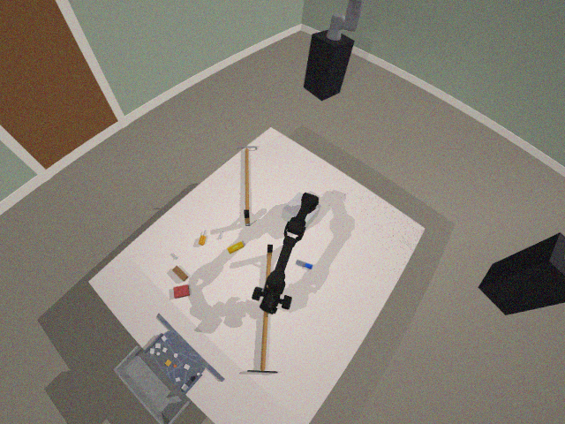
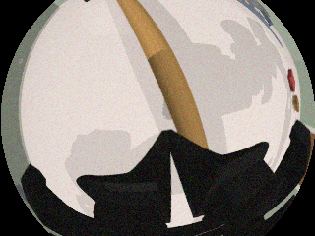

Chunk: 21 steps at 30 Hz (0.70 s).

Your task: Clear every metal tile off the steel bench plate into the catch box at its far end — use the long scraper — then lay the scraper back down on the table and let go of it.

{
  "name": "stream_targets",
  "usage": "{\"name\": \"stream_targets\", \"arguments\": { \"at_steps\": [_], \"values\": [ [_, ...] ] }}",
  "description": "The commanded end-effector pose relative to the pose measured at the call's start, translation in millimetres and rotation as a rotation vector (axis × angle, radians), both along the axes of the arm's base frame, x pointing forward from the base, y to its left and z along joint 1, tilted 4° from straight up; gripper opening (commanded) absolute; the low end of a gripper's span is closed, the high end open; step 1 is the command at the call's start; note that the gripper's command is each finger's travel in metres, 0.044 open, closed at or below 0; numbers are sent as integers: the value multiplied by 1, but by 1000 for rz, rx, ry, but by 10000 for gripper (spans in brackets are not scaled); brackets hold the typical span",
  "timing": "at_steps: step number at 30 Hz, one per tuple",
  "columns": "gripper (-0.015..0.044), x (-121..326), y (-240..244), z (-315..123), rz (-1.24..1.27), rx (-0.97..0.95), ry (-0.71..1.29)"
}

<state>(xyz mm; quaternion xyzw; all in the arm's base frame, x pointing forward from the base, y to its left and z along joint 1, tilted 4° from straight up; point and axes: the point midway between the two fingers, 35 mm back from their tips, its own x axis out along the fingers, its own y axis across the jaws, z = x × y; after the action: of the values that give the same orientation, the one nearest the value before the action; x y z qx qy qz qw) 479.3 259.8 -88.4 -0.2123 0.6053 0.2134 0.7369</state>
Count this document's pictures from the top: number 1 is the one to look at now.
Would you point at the red rectangular block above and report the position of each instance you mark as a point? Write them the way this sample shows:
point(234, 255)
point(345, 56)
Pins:
point(181, 291)

